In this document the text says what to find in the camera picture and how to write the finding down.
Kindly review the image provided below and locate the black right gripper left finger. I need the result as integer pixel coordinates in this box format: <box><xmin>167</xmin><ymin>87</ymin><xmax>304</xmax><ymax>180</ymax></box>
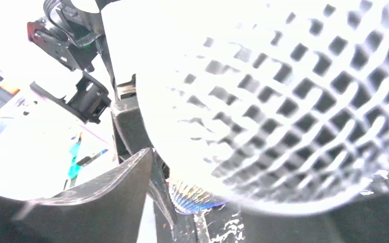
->
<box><xmin>0</xmin><ymin>148</ymin><xmax>153</xmax><ymax>242</ymax></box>

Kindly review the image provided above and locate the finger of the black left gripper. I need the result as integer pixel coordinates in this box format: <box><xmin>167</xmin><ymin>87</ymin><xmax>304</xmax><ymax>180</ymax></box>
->
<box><xmin>110</xmin><ymin>97</ymin><xmax>177</xmax><ymax>230</ymax></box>

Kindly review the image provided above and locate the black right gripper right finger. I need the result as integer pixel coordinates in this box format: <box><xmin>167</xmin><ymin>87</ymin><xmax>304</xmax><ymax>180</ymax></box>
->
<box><xmin>242</xmin><ymin>191</ymin><xmax>389</xmax><ymax>243</ymax></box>

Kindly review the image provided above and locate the glitter silver microphone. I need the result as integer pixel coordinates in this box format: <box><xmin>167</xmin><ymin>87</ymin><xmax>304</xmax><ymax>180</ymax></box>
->
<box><xmin>102</xmin><ymin>1</ymin><xmax>389</xmax><ymax>215</ymax></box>

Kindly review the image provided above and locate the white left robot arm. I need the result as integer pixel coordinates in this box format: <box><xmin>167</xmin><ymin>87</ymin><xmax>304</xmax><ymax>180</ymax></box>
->
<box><xmin>27</xmin><ymin>1</ymin><xmax>178</xmax><ymax>231</ymax></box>

